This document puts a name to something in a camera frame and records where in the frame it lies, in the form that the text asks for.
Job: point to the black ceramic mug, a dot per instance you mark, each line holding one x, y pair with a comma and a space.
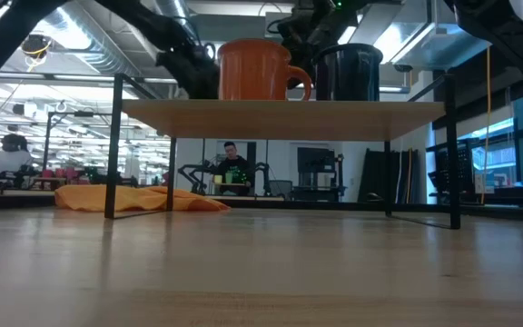
348, 75

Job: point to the orange ceramic mug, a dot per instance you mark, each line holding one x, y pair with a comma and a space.
252, 70

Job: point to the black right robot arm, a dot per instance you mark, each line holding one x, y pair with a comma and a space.
506, 32

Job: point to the black background robot arm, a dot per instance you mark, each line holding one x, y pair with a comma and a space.
193, 175
262, 177

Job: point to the person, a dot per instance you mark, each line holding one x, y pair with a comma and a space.
12, 159
234, 165

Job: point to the yellow cup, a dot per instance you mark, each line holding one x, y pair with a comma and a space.
217, 179

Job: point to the green cup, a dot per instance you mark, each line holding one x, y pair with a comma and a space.
228, 177

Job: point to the orange cloth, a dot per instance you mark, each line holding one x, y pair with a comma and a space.
89, 198

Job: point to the black leaning panels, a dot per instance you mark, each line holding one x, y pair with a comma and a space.
379, 175

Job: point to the black pegboard rack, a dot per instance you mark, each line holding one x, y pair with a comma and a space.
452, 168

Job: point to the wooden shelf with black frame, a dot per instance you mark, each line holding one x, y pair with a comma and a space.
279, 119

